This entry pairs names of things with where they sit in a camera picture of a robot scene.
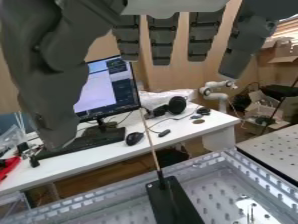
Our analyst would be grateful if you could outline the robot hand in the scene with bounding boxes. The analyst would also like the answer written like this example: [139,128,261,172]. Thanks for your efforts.
[0,0,298,151]

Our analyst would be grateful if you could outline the computer monitor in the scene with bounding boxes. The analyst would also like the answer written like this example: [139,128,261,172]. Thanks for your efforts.
[72,54,143,133]

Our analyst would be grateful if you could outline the black keyboard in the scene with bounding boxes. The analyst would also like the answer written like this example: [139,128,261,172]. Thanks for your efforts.
[33,125,127,161]

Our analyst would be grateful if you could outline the black computer mouse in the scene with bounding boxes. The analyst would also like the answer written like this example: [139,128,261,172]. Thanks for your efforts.
[123,131,146,147]

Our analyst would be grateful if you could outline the small black block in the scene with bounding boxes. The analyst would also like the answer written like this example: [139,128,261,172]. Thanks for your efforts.
[28,154,41,169]

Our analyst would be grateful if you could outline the black headphones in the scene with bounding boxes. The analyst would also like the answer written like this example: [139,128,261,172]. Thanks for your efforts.
[150,95,189,118]

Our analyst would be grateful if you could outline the red tray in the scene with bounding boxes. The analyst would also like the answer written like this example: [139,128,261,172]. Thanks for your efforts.
[0,155,22,183]

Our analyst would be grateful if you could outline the small black oblong device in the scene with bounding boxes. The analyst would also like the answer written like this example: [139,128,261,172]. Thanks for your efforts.
[157,128,173,138]

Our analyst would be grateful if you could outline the thin stick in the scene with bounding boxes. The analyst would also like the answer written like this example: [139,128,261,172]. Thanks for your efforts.
[137,106,166,189]

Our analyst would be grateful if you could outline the white desk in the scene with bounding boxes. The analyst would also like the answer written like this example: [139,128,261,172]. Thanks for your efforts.
[0,100,242,198]

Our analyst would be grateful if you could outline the small white jointed device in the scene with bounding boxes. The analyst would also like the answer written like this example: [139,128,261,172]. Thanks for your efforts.
[197,79,239,115]

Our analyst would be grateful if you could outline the clear box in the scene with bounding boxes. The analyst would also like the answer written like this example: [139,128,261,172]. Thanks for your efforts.
[0,148,298,224]

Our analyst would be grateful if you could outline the black plate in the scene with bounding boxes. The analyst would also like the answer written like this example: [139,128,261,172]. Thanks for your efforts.
[145,175,206,224]

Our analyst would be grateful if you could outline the cardboard box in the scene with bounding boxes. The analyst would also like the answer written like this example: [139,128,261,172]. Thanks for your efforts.
[259,37,298,65]

